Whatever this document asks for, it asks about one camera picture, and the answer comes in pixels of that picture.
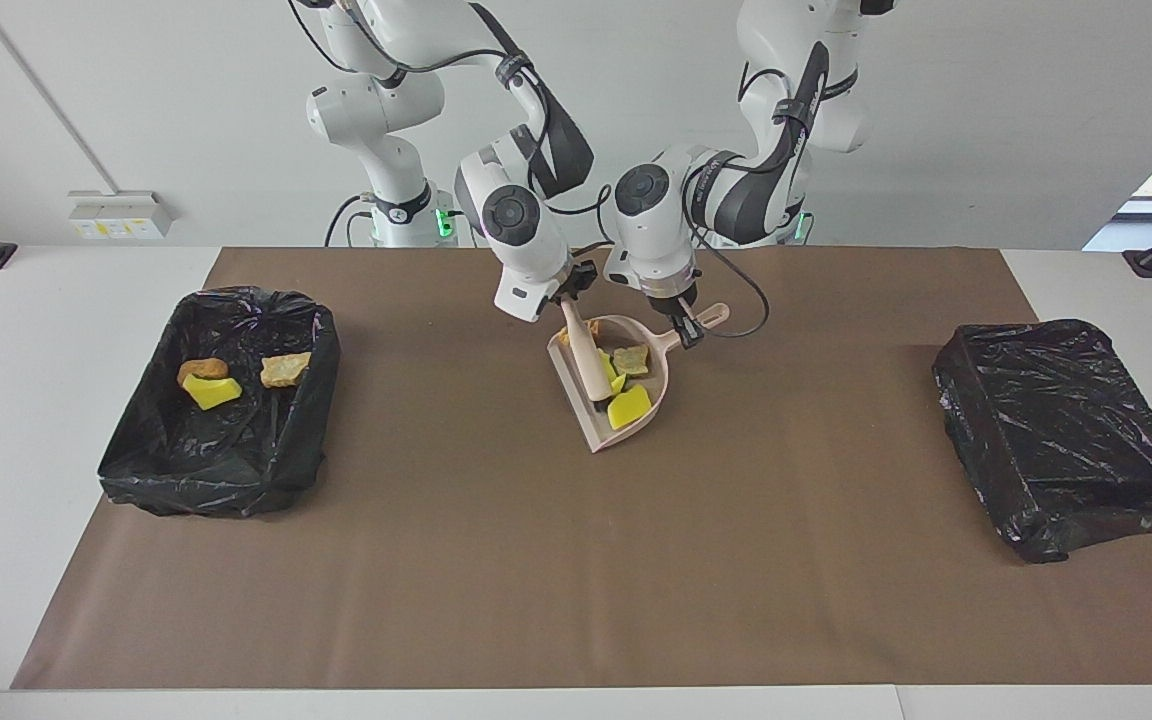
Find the sliced bread loaf piece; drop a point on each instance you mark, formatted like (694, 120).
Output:
(285, 370)

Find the beige plastic dustpan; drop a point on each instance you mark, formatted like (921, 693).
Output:
(711, 318)

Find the brown bread roll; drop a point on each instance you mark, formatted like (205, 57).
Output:
(201, 368)

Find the yellow sponge piece green backing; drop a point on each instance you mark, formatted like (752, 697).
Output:
(211, 393)

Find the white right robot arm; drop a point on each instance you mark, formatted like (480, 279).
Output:
(531, 260)

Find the lumpy beige bread chunk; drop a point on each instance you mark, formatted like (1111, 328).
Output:
(592, 328)

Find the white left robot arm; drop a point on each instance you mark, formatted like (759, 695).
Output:
(651, 250)

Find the white wall socket box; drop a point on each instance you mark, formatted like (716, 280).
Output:
(121, 215)

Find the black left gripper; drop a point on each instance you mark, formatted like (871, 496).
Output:
(678, 308)

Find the black bag lined bin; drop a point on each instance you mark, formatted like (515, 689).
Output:
(1066, 440)
(226, 460)

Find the square beige bread chunk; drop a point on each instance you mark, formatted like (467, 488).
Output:
(632, 360)

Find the brown paper table mat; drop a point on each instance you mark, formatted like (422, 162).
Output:
(576, 620)

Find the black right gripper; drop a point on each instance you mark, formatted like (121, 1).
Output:
(576, 280)

